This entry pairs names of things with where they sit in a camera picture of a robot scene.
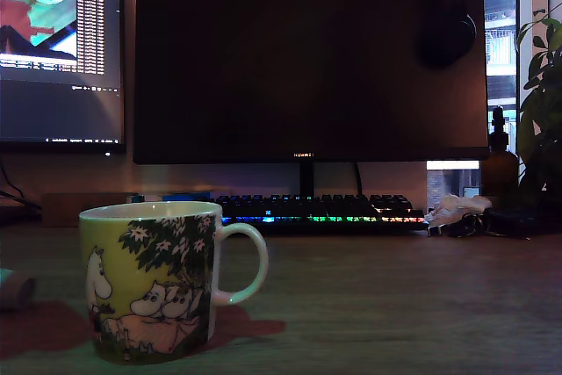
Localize large dark computer monitor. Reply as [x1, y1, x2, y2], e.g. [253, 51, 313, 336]
[132, 0, 491, 165]

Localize black key bunch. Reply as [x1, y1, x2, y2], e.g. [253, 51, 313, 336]
[445, 212, 486, 239]

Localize dark flat pouch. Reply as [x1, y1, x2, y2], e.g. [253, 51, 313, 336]
[482, 206, 545, 238]

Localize black monitor stand post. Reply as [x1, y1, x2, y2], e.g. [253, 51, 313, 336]
[299, 162, 316, 198]

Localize green leafy houseplant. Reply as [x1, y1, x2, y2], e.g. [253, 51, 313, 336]
[515, 5, 562, 195]

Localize thin black cable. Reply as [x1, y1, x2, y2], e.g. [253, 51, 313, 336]
[0, 163, 25, 198]
[0, 190, 44, 213]

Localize brown dropper bottle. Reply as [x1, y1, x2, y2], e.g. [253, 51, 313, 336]
[480, 105, 520, 198]

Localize pale coffee capsule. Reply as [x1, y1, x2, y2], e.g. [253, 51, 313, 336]
[0, 267, 37, 311]

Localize black over-ear headphones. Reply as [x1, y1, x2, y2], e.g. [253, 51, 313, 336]
[415, 0, 479, 71]

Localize lit computer monitor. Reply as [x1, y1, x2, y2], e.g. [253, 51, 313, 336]
[0, 0, 127, 156]

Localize cartoon print ceramic mug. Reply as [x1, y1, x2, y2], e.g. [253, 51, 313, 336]
[78, 200, 270, 366]

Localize crumpled white tissue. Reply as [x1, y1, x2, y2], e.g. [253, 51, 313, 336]
[423, 194, 493, 222]

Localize black backlit keyboard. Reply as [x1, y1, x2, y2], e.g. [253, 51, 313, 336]
[192, 193, 430, 235]

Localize blue flat box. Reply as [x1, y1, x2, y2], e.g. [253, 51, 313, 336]
[161, 191, 211, 203]

